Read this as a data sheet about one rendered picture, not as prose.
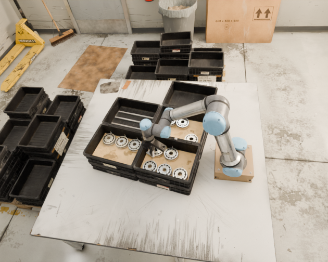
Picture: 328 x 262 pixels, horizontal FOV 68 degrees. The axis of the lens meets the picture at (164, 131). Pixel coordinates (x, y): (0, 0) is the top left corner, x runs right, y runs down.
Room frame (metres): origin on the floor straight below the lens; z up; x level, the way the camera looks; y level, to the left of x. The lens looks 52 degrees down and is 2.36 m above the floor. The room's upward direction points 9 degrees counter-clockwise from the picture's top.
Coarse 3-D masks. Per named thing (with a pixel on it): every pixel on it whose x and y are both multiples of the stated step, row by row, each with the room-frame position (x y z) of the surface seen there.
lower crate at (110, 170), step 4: (92, 164) 1.00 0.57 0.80; (96, 164) 0.98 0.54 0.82; (96, 168) 1.01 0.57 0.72; (100, 168) 0.99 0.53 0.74; (104, 168) 0.97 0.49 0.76; (108, 168) 0.94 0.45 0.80; (112, 168) 0.92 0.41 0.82; (108, 172) 0.96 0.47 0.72; (112, 172) 0.94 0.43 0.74; (116, 172) 0.92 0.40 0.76; (120, 172) 0.89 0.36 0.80; (124, 172) 0.88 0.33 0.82; (120, 176) 0.91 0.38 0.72; (124, 176) 0.89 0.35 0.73; (128, 176) 0.88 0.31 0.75; (132, 176) 0.87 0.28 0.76; (136, 176) 0.86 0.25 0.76; (136, 180) 0.85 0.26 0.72
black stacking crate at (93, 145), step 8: (104, 128) 1.26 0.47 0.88; (112, 128) 1.23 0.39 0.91; (96, 136) 1.18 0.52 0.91; (120, 136) 1.20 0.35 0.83; (128, 136) 1.17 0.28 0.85; (136, 136) 1.14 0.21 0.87; (96, 144) 1.14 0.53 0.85; (88, 152) 1.05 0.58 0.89; (88, 160) 1.03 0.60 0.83; (96, 160) 0.98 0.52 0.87; (120, 168) 0.90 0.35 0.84; (128, 168) 0.87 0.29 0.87
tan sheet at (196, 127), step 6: (174, 126) 1.21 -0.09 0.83; (192, 126) 1.18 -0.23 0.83; (198, 126) 1.17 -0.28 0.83; (174, 132) 1.15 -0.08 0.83; (180, 132) 1.14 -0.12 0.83; (186, 132) 1.14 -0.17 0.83; (192, 132) 1.13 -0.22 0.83; (198, 132) 1.12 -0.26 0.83; (180, 138) 1.09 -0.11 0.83; (198, 138) 1.06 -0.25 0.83
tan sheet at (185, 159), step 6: (150, 156) 0.97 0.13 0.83; (162, 156) 0.95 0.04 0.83; (180, 156) 0.93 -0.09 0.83; (186, 156) 0.92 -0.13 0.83; (192, 156) 0.91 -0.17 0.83; (144, 162) 0.93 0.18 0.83; (156, 162) 0.91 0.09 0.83; (162, 162) 0.90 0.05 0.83; (168, 162) 0.89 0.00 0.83; (174, 162) 0.89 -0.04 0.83; (180, 162) 0.88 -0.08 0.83; (186, 162) 0.87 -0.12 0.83; (192, 162) 0.86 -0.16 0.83; (174, 168) 0.84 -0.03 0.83; (186, 168) 0.82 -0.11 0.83; (180, 174) 0.78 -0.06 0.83
